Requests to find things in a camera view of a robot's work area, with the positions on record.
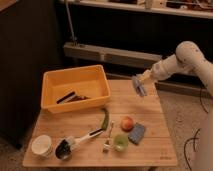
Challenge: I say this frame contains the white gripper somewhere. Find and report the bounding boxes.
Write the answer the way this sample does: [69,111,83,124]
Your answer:
[139,60,171,84]

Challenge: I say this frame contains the light blue towel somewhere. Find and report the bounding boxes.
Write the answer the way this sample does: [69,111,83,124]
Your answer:
[132,76,147,97]

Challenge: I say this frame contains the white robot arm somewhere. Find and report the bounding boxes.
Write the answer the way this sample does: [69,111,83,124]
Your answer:
[139,41,213,171]

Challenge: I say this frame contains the small green cup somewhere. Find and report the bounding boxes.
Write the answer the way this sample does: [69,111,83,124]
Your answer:
[114,134,129,152]

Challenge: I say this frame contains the white paper cup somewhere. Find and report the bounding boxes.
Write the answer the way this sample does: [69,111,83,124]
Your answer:
[31,135,52,157]

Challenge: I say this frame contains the peach fruit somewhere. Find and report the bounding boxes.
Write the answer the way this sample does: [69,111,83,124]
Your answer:
[121,116,134,131]

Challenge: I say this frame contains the blue sponge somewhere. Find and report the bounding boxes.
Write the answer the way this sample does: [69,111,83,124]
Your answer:
[128,123,146,145]

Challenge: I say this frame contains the green chili pepper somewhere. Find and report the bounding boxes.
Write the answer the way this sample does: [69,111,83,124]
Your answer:
[101,108,109,131]

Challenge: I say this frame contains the dark brown item in bin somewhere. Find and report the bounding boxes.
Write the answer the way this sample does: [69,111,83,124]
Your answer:
[68,96,90,102]

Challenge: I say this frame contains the metal fork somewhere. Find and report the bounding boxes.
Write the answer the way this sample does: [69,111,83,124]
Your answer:
[103,121,114,153]

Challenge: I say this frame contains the black utensil in bin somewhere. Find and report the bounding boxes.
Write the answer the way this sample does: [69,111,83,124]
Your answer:
[56,91,75,104]

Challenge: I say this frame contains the white shelf with items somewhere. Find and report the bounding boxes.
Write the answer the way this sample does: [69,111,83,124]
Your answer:
[59,0,213,19]

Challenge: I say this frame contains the yellow plastic bin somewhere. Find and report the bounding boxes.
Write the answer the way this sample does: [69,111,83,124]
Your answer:
[41,65,110,113]

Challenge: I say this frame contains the metal vertical pole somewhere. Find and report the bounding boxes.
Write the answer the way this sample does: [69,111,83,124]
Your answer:
[65,0,77,44]

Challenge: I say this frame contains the grey metal rail base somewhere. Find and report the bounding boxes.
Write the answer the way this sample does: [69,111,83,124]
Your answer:
[63,41,213,99]

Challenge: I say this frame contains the black cables on floor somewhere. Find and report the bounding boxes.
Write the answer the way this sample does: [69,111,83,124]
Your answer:
[183,86,209,171]

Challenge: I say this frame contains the white handled dish brush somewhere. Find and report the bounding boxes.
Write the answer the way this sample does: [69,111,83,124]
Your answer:
[55,129,103,160]

